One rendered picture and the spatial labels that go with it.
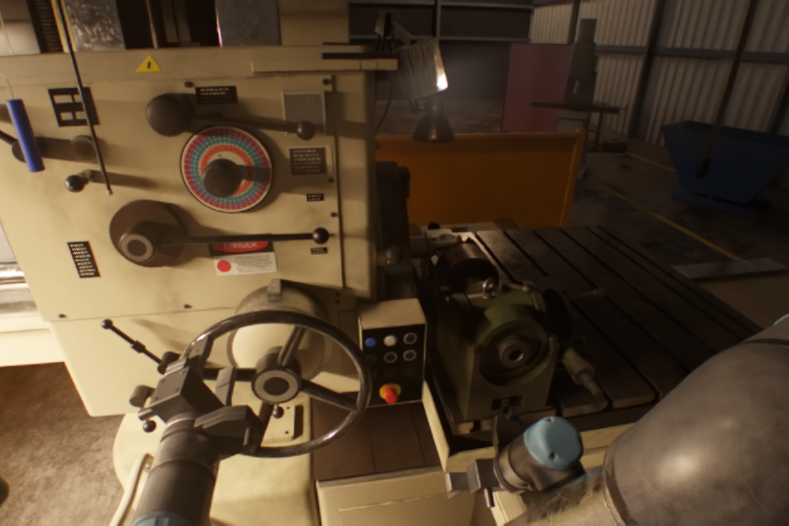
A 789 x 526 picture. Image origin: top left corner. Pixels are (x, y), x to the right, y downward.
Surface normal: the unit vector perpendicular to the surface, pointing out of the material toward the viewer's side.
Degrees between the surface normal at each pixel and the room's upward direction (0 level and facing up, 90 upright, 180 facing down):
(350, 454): 0
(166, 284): 90
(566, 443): 25
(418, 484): 90
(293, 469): 0
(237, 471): 0
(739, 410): 44
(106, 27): 90
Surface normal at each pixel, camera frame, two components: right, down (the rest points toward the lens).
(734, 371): -0.61, -0.78
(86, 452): 0.01, -0.88
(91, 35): 0.17, 0.46
